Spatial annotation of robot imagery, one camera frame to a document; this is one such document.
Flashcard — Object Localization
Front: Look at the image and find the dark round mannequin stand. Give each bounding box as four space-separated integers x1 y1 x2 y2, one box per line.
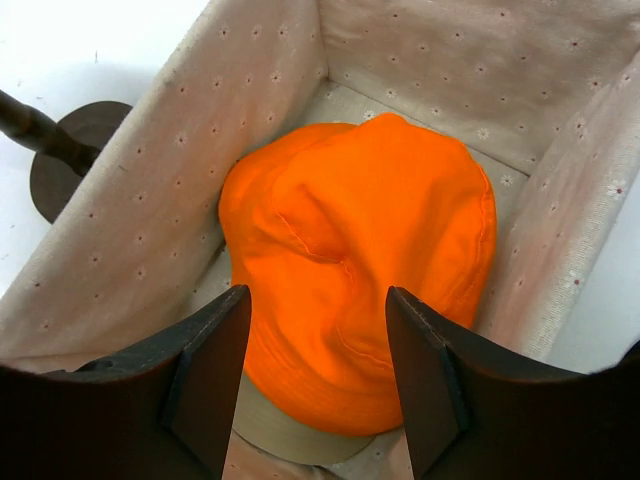
1 92 132 223

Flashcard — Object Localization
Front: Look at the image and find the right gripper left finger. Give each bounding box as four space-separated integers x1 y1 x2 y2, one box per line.
1 286 251 479

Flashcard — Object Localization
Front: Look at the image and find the orange hat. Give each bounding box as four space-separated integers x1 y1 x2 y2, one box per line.
219 113 498 436

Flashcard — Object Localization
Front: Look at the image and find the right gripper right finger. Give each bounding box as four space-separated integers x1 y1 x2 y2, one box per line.
386 287 639 479

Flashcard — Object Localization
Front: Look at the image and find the wicker basket with liner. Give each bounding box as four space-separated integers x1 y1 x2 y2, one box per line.
1 1 639 479

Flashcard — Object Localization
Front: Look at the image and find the beige cap with R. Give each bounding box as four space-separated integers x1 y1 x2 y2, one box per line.
232 373 375 465

